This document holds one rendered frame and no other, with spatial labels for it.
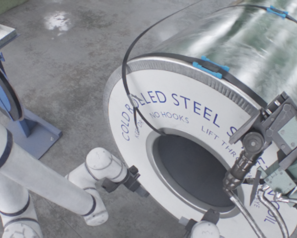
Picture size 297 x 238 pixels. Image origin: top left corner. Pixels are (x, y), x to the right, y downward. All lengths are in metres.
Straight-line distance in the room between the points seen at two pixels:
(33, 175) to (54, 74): 2.62
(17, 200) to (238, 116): 0.81
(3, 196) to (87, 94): 2.07
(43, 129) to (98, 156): 1.71
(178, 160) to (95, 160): 0.69
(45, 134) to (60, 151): 0.26
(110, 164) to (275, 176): 0.58
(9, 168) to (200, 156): 1.23
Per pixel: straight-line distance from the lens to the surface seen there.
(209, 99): 0.95
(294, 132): 0.70
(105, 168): 1.03
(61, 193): 0.82
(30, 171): 0.72
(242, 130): 0.71
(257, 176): 0.74
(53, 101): 2.94
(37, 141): 2.62
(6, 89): 2.04
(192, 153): 1.67
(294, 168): 0.72
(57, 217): 2.18
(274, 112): 0.68
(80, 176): 1.06
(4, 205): 1.06
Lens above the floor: 1.91
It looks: 46 degrees down
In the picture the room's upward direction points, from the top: 1 degrees counter-clockwise
